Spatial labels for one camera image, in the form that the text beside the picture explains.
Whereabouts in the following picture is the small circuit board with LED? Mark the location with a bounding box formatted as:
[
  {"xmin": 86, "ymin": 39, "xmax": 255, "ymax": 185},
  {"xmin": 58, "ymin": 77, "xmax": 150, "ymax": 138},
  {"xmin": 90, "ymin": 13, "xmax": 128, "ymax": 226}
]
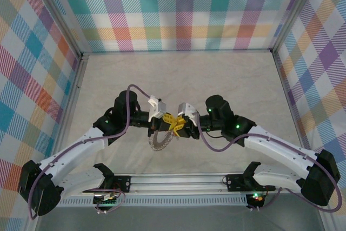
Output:
[{"xmin": 247, "ymin": 192, "xmax": 265, "ymax": 204}]

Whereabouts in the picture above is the green circuit board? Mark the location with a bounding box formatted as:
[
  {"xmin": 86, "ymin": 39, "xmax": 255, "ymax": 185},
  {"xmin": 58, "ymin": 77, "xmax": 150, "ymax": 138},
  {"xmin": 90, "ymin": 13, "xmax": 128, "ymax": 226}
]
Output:
[{"xmin": 92, "ymin": 192, "xmax": 121, "ymax": 207}]

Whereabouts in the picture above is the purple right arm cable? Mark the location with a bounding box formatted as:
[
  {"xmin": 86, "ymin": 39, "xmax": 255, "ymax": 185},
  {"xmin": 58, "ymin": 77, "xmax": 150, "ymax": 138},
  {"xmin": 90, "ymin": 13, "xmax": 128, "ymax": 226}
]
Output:
[{"xmin": 197, "ymin": 124, "xmax": 343, "ymax": 213}]

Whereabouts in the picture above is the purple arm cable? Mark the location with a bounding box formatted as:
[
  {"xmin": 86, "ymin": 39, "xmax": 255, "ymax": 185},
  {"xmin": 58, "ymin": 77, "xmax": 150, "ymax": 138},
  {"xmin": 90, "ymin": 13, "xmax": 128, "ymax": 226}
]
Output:
[
  {"xmin": 28, "ymin": 84, "xmax": 155, "ymax": 221},
  {"xmin": 197, "ymin": 124, "xmax": 343, "ymax": 213}
]

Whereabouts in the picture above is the silver keyring bunch with keys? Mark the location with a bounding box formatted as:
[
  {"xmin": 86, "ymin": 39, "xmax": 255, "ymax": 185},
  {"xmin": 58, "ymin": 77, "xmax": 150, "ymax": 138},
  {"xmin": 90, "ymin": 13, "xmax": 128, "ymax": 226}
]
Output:
[{"xmin": 148, "ymin": 130, "xmax": 181, "ymax": 153}]

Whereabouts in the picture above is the aluminium frame post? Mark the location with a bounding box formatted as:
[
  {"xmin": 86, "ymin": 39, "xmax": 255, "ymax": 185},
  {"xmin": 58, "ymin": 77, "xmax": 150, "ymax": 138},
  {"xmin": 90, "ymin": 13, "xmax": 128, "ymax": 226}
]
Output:
[
  {"xmin": 32, "ymin": 0, "xmax": 88, "ymax": 58},
  {"xmin": 270, "ymin": 0, "xmax": 323, "ymax": 52}
]

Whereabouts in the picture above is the slotted grey cable duct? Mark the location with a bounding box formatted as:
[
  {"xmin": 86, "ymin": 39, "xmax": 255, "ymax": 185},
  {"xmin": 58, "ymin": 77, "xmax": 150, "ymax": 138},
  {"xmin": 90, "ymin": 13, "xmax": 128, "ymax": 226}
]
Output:
[{"xmin": 58, "ymin": 196, "xmax": 249, "ymax": 208}]

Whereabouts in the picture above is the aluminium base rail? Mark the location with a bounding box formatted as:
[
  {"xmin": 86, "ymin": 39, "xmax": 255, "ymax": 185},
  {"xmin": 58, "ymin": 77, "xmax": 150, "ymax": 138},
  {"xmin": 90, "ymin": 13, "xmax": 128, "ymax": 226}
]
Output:
[{"xmin": 113, "ymin": 174, "xmax": 271, "ymax": 196}]

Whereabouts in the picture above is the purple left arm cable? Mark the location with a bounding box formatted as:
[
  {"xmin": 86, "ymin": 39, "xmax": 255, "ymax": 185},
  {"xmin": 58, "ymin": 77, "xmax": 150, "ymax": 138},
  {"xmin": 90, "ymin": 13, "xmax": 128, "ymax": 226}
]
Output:
[{"xmin": 28, "ymin": 84, "xmax": 155, "ymax": 221}]

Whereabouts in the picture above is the aluminium back rail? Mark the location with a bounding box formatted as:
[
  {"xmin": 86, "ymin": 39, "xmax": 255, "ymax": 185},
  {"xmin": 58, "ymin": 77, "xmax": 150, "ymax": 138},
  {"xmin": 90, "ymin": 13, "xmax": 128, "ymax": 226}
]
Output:
[{"xmin": 82, "ymin": 49, "xmax": 274, "ymax": 55}]

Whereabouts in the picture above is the aluminium side rail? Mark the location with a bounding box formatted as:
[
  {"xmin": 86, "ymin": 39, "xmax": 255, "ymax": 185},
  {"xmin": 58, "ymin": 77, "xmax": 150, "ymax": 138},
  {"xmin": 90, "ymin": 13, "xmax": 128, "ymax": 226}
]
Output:
[
  {"xmin": 271, "ymin": 51, "xmax": 310, "ymax": 150},
  {"xmin": 58, "ymin": 54, "xmax": 89, "ymax": 145}
]

